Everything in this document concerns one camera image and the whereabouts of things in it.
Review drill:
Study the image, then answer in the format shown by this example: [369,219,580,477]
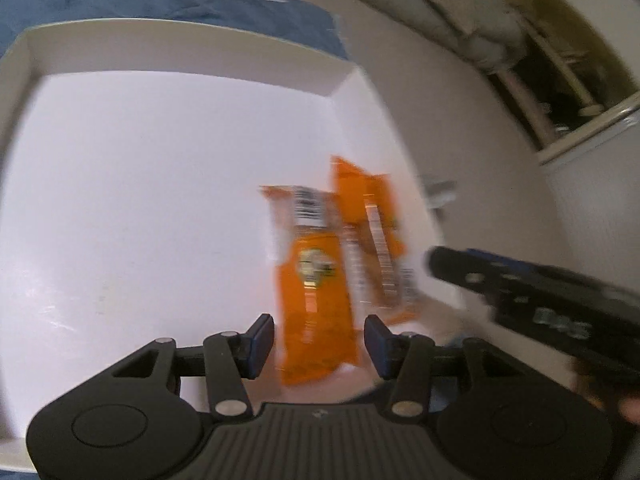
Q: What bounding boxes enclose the orange snack packet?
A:
[331,156,419,327]
[260,185,358,387]

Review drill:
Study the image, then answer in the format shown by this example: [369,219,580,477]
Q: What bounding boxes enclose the person right hand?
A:
[572,360,639,427]

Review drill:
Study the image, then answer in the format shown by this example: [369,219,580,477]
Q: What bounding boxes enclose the white cardboard tray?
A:
[1,19,442,472]

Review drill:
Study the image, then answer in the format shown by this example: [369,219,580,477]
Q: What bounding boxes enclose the right wooden shelf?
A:
[506,0,639,165]

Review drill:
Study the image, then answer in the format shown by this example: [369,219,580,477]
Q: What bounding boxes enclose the blue quilted mat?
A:
[1,0,348,60]

